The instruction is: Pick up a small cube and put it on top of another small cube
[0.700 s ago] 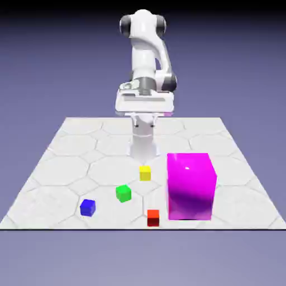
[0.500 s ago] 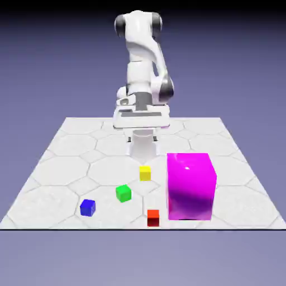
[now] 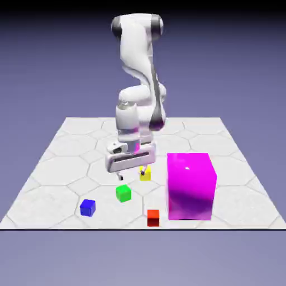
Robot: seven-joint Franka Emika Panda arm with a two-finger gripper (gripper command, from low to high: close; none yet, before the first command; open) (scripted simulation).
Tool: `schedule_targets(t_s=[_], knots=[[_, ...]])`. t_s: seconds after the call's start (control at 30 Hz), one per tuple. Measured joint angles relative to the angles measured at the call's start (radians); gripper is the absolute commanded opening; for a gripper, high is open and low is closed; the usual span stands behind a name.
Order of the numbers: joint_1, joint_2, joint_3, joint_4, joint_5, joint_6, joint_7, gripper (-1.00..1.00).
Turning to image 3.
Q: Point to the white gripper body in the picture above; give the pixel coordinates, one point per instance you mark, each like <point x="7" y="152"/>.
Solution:
<point x="131" y="161"/>

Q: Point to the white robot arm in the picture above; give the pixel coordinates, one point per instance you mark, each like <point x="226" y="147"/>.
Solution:
<point x="134" y="58"/>

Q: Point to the large magenta box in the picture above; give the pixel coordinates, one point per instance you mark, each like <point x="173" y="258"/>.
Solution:
<point x="190" y="187"/>

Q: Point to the small blue cube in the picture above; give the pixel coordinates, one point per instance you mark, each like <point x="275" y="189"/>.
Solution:
<point x="87" y="207"/>

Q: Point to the small yellow cube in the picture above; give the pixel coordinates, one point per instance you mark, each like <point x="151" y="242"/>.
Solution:
<point x="146" y="175"/>

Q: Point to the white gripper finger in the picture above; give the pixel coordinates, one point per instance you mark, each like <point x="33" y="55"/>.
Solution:
<point x="143" y="170"/>
<point x="120" y="176"/>

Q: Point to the small green cube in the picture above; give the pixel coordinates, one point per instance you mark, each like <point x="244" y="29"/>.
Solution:
<point x="123" y="193"/>

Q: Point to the small red cube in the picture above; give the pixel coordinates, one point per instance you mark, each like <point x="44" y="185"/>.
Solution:
<point x="153" y="217"/>

